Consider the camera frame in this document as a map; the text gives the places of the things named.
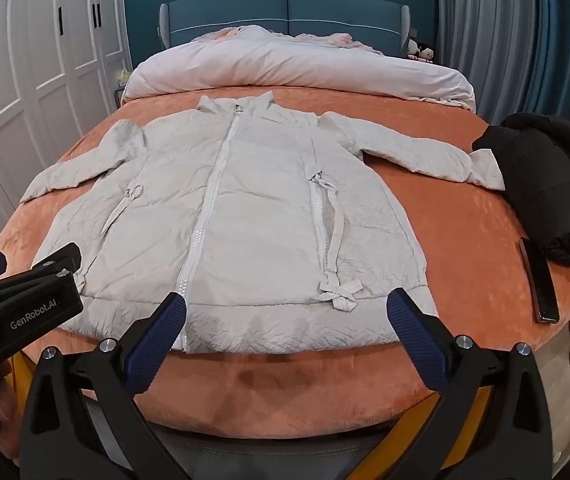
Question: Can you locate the black smartphone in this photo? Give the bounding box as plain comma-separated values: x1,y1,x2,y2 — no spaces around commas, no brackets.
518,237,561,324

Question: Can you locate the grey curtain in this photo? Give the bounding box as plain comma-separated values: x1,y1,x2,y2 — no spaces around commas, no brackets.
436,0,541,111

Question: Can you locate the black padded jacket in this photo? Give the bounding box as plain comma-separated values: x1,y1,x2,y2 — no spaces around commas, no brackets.
471,112,570,268

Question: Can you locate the orange bed blanket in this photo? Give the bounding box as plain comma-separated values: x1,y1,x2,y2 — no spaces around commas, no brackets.
0,92,570,441

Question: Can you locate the plush toy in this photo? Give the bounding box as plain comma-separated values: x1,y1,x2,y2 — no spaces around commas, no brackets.
404,37,437,64

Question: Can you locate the white wardrobe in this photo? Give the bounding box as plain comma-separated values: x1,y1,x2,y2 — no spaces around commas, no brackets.
0,0,133,261

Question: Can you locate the white padded jacket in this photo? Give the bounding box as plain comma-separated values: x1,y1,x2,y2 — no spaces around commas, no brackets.
19,91,507,356

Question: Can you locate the grey bed base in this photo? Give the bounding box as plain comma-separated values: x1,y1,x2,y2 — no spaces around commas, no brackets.
85,400,446,480

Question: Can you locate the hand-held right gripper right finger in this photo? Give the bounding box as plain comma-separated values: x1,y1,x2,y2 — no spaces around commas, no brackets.
386,288,555,480

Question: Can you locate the blue padded headboard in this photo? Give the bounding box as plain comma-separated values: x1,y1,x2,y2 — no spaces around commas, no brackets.
158,0,412,51

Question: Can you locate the person's left hand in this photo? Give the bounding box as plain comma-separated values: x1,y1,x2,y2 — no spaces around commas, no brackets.
0,357,20,431

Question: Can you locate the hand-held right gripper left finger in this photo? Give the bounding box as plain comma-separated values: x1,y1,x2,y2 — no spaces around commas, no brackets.
19,291,187,480

